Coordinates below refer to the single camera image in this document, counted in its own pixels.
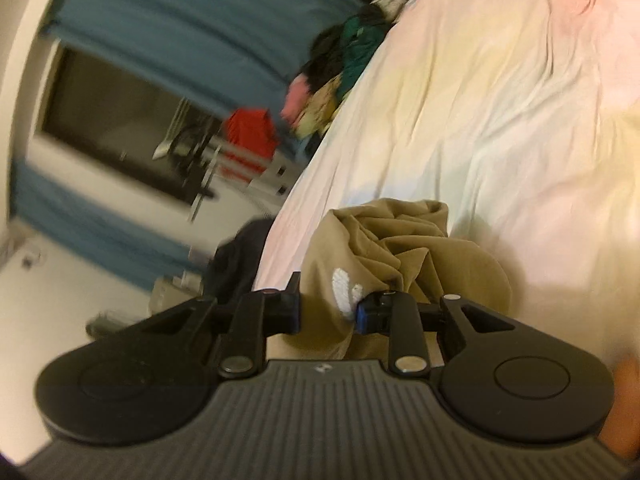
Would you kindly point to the green garment in pile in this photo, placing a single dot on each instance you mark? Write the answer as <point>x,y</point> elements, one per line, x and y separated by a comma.
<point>360,39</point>

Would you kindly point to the pink garment in pile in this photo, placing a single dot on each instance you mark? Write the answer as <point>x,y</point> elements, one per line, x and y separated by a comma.
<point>295,100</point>

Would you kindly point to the red garment on stand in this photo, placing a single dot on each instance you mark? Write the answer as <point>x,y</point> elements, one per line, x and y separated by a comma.
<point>253,130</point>

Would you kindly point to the wavy vanity mirror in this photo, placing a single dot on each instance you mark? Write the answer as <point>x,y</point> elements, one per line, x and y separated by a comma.
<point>110,322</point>

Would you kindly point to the black garment on bed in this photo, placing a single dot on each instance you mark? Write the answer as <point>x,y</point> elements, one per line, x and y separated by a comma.
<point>231,272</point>

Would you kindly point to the pastel bed sheet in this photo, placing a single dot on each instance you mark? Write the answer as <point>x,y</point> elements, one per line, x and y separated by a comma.
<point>523,117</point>

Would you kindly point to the right teal curtain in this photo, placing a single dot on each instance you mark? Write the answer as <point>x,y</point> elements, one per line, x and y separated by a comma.
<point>219,54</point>

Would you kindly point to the black garment in pile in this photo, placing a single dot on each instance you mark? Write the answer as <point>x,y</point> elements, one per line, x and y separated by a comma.
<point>325,58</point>

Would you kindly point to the left teal curtain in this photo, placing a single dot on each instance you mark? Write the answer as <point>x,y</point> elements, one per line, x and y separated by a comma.
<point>132,253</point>

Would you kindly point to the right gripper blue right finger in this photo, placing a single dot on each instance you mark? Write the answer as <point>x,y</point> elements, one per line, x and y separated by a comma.
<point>374,313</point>

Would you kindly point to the tan t-shirt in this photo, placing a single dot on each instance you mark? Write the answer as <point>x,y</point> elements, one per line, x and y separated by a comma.
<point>380,246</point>

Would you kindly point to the person's right hand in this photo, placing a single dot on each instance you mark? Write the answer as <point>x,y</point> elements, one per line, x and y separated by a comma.
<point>621,430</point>

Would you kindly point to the teal curtain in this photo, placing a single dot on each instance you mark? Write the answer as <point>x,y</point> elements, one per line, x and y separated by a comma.
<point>132,253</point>
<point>219,54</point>

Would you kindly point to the olive garment in pile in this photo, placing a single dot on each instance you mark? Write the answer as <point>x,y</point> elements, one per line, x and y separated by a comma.
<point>319,110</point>

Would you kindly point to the grey backed chair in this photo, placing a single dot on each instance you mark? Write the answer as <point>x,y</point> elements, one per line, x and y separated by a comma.
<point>169,291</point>

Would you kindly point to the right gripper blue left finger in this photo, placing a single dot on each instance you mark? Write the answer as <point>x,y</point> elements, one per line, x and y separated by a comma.
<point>282,309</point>

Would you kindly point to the dark window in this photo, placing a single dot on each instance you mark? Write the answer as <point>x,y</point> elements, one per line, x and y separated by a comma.
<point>113,117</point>

